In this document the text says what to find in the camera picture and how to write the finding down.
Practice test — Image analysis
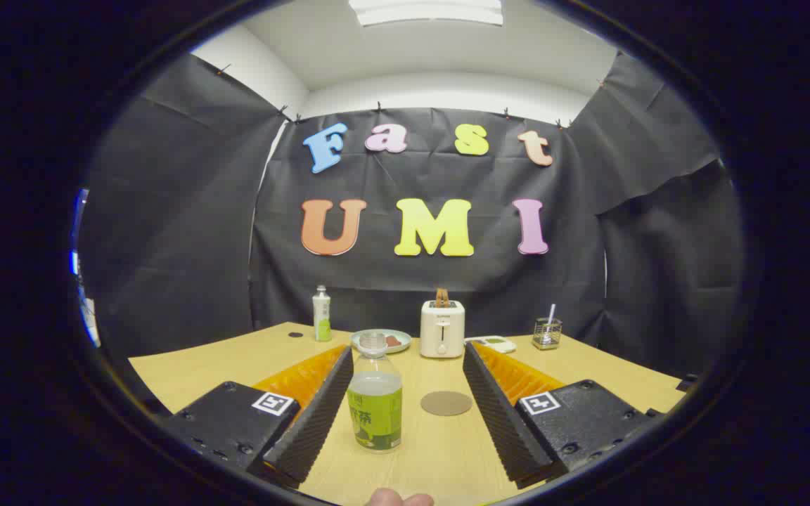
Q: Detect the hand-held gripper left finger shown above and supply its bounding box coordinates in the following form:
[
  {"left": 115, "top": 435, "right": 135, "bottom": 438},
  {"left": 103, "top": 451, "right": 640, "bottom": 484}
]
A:
[{"left": 162, "top": 344, "right": 354, "bottom": 491}]

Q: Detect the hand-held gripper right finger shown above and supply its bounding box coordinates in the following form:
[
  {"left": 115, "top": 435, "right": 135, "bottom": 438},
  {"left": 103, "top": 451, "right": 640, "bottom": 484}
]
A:
[{"left": 463, "top": 342, "right": 666, "bottom": 491}]

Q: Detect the round brown coaster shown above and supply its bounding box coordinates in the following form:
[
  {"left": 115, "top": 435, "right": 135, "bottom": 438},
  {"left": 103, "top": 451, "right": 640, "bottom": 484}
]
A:
[{"left": 420, "top": 391, "right": 473, "bottom": 417}]

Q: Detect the clear juice bottle green label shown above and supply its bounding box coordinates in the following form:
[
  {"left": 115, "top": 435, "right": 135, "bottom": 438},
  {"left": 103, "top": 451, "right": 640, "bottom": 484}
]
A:
[{"left": 347, "top": 332, "right": 404, "bottom": 453}]

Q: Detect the white green capped bottle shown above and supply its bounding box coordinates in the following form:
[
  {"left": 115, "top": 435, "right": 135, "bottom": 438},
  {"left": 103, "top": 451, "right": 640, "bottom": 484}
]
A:
[{"left": 312, "top": 285, "right": 333, "bottom": 343}]

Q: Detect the wooden table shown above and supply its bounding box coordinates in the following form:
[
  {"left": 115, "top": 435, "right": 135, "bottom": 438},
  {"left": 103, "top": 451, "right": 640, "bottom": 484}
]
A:
[{"left": 128, "top": 322, "right": 688, "bottom": 506}]

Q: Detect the white compartment tray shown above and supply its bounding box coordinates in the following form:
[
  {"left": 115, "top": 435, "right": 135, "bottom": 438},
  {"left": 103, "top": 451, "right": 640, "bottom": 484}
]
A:
[{"left": 464, "top": 336, "right": 518, "bottom": 354}]

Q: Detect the clear glass holder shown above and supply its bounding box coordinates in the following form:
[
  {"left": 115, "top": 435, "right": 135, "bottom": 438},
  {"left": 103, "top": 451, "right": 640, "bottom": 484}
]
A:
[{"left": 532, "top": 318, "right": 563, "bottom": 351}]

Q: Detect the cream toaster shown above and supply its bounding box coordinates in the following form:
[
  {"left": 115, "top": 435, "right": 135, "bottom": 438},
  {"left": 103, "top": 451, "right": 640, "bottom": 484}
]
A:
[{"left": 420, "top": 299, "right": 465, "bottom": 359}]

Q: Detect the pale green plate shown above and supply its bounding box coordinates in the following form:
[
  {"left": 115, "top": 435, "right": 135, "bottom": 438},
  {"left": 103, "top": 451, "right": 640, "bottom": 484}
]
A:
[{"left": 351, "top": 329, "right": 413, "bottom": 354}]

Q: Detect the black backdrop cloth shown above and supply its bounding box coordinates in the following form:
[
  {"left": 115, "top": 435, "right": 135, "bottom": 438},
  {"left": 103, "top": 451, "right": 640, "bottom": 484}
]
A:
[{"left": 78, "top": 51, "right": 745, "bottom": 380}]

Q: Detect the ceiling light panel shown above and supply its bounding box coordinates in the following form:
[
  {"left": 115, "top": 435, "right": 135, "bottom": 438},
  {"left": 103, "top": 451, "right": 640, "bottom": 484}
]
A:
[{"left": 347, "top": 0, "right": 504, "bottom": 27}]

